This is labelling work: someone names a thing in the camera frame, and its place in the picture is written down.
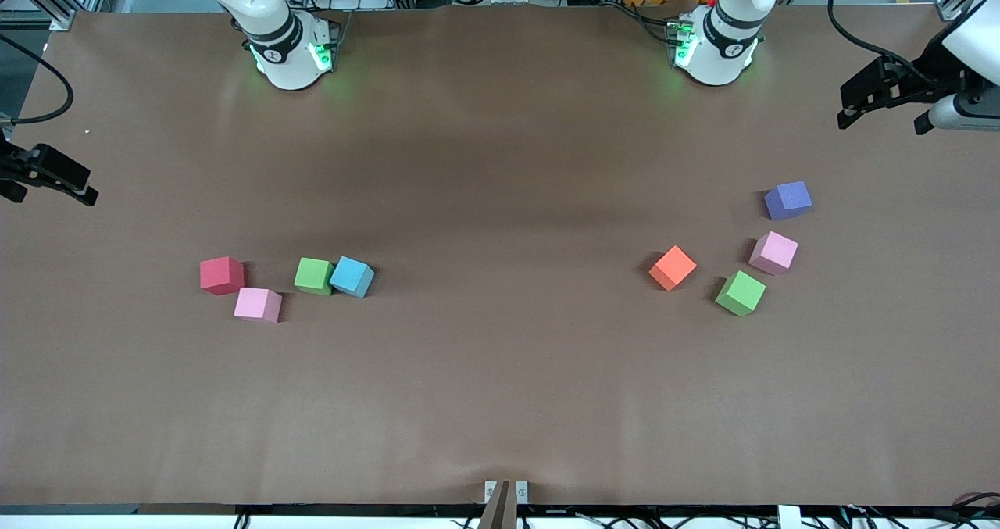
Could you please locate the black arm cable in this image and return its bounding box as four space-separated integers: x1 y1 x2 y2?
0 34 76 126
827 0 942 73

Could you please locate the metal bracket with brown post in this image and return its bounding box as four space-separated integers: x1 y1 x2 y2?
477 479 530 529

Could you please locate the black base cable bundle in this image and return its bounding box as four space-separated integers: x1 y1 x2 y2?
621 2 680 41

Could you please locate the orange foam cube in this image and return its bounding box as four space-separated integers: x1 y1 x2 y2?
648 245 698 291

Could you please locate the pink foam cube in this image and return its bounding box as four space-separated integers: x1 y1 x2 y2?
234 287 283 324
748 231 799 276

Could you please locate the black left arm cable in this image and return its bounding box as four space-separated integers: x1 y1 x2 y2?
827 0 942 73

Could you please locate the blue foam cube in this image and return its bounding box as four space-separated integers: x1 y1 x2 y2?
329 256 376 299

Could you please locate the green foam cube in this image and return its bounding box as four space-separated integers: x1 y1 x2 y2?
294 257 336 296
715 270 767 317

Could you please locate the red foam cube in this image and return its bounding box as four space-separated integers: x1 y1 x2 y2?
199 256 246 296

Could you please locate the purple foam cube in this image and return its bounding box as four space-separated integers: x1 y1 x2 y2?
764 181 813 221

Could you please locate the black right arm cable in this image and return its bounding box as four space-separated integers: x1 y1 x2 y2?
0 34 76 126

